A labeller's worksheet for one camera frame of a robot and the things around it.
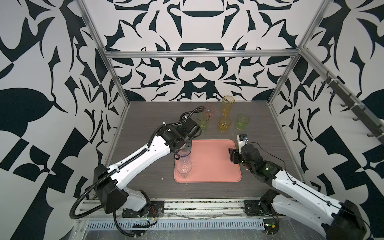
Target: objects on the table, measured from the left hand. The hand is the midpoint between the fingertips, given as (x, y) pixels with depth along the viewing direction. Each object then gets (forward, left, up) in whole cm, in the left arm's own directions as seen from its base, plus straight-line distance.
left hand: (185, 138), depth 75 cm
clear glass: (-4, +1, -25) cm, 25 cm away
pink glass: (+35, -19, -18) cm, 44 cm away
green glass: (+21, -37, -14) cm, 45 cm away
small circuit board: (-35, -40, -22) cm, 58 cm away
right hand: (-1, -26, -9) cm, 28 cm away
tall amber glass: (+38, -31, -15) cm, 51 cm away
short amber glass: (+23, -26, -19) cm, 39 cm away
